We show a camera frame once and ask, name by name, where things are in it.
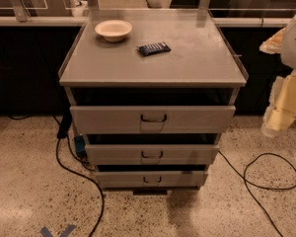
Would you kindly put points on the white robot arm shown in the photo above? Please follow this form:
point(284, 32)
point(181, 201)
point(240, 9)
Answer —
point(288, 50)

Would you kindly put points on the blue power box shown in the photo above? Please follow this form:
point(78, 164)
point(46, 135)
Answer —
point(79, 144)

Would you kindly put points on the bottom grey drawer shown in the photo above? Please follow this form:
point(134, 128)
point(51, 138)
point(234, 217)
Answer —
point(159, 179)

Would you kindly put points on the grey drawer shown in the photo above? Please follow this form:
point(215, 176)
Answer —
point(163, 154)
point(159, 179)
point(151, 119)

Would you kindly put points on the white bowl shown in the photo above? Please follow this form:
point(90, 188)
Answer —
point(113, 30)

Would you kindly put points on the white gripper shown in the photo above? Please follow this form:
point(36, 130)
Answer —
point(295, 46)

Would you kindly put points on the top grey drawer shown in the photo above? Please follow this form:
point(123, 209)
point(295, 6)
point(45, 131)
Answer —
point(151, 119)

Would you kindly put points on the grey drawer cabinet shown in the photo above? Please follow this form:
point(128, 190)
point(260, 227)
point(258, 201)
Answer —
point(200, 70)

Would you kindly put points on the dark blue snack packet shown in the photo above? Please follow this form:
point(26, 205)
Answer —
point(153, 48)

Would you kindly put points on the middle grey drawer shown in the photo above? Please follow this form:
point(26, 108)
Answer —
point(163, 154)

